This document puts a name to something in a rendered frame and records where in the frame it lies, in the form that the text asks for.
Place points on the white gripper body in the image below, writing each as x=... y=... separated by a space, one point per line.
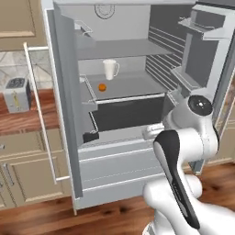
x=153 y=131

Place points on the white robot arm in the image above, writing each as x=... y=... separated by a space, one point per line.
x=180 y=143

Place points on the dark fridge crisper drawer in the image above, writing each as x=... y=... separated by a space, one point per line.
x=128 y=113

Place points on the grey fridge freezer drawer front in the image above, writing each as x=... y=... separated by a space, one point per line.
x=113 y=171

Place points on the orange tangerine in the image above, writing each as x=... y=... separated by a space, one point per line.
x=102 y=87

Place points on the grey open fridge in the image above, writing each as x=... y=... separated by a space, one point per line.
x=122 y=49

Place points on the grey right fridge door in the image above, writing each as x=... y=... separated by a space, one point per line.
x=202 y=58

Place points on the grey fridge door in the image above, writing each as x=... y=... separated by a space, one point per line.
x=202 y=58
x=65 y=101

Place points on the grey left fridge door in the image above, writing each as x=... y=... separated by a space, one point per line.
x=65 y=101

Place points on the beige base cupboard run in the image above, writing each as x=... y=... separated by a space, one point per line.
x=226 y=143

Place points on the white mug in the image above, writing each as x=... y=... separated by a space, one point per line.
x=109 y=69

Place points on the beige base cupboard door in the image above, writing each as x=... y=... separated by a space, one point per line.
x=30 y=180

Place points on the beige drawer front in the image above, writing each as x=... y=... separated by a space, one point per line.
x=21 y=142

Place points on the silver toaster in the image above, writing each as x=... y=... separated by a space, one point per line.
x=16 y=96

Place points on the beige wall cupboard door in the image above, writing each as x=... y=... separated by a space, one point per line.
x=18 y=21

